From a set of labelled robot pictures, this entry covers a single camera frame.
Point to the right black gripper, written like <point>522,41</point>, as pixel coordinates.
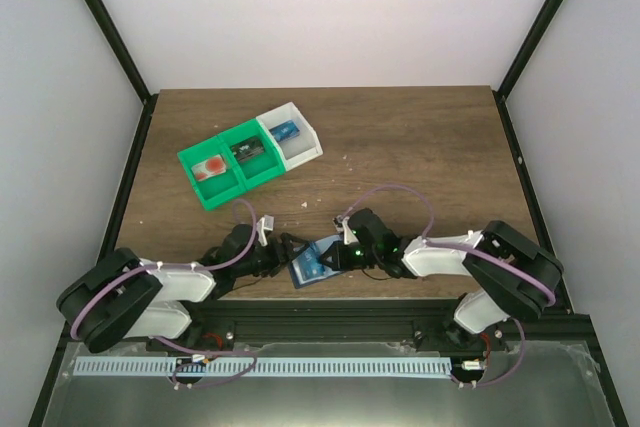
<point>340,263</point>

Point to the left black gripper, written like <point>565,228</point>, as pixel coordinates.
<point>285,257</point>

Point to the blue leather card holder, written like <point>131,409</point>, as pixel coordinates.
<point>323,245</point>

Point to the blue credit card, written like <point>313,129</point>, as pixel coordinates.
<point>285,131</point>
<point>307,269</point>

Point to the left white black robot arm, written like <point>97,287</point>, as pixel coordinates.
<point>124,296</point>

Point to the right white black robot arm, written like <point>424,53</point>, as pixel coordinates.
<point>517,278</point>

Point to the black credit card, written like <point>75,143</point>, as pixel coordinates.
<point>247,149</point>

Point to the white red credit card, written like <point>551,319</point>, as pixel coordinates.
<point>209,168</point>

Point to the middle green bin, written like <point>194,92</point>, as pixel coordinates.
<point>260,169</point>

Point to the green bin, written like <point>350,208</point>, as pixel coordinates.
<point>218,190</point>
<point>260,169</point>

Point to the white bin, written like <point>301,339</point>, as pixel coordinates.
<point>300,150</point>

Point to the left green bin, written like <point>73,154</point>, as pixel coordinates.
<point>218,190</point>

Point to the grey metal sheet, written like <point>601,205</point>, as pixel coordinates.
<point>543,384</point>

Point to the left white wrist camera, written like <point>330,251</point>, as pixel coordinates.
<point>264,226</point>

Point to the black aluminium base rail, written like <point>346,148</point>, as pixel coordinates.
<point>425,324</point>

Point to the light blue slotted cable duct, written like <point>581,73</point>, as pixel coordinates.
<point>418,367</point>

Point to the left black side rail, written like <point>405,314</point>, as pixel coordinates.
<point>127,179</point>

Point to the black side rail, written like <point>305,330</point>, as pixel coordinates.
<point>127,179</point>
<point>533,205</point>

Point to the right black side rail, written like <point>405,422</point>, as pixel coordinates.
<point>533,205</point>

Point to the left black frame post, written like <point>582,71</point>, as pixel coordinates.
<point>115,41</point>

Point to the black frame post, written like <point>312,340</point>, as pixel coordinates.
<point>529,45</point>
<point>115,41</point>

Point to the right black frame post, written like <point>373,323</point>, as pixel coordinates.
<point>529,45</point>

